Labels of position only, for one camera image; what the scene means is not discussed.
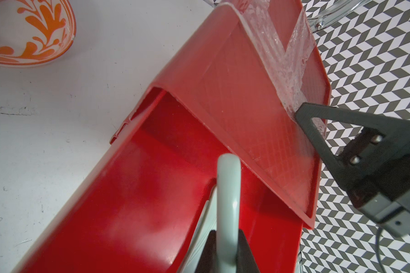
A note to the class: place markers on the orange patterned bowl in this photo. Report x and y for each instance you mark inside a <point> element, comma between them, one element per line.
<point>34,33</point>

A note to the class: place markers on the light green knife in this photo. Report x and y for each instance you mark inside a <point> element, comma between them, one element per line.
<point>228,211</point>
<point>207,223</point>

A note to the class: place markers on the red drawer cabinet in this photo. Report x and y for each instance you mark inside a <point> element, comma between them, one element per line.
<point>218,78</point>

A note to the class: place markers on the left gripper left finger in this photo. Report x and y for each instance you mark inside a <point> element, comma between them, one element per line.
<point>207,261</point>

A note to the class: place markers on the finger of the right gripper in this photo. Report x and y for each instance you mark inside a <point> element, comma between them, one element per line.
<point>358,147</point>

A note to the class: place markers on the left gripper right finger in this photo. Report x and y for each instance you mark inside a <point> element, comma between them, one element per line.
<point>246,260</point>

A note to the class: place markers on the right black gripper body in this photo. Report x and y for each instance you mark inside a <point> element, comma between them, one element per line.
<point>385,197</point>

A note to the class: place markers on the red drawer blue knob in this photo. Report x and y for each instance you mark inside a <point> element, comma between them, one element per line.
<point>138,209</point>

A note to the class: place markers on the clear tape on cabinet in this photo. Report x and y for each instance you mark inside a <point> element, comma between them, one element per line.
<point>282,38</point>

